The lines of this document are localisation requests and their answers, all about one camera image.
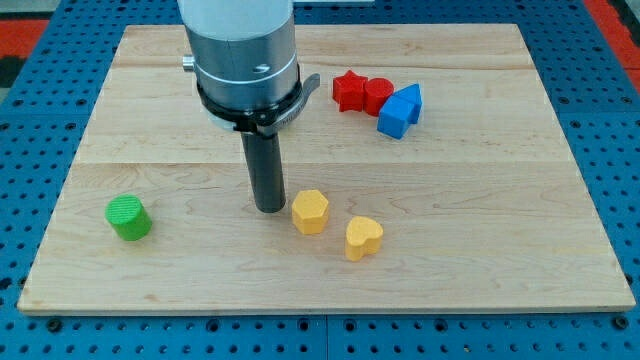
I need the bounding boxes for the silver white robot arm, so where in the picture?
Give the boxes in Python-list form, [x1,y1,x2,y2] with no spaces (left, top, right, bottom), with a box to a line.
[178,0,320,138]

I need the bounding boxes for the yellow hexagon block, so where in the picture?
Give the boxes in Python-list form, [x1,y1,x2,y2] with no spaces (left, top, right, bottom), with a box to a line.
[291,189,329,235]

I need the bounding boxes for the red star block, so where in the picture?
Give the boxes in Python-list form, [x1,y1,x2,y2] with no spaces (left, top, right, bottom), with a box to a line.
[332,70,368,112]

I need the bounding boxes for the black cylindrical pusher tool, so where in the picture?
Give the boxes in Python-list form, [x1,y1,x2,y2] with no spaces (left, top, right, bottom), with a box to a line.
[241,133,286,213]

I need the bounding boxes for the yellow heart block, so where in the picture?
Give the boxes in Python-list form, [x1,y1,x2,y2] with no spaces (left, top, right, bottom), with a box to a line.
[344,216,384,261]

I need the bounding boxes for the blue cube block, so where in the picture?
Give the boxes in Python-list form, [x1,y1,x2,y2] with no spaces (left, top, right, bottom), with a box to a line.
[377,96,417,139]

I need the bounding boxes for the red cylinder block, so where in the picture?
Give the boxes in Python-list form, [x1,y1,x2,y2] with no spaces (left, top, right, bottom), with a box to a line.
[363,78,394,116]

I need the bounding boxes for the light wooden board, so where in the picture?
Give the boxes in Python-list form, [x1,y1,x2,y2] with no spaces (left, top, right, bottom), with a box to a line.
[18,24,636,316]

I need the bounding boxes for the blue triangular prism block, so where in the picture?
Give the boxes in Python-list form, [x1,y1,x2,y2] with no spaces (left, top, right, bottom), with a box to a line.
[393,83,423,125]

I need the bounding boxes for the green cylinder block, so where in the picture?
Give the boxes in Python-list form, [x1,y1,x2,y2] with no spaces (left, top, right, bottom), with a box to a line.
[105,194,152,241]

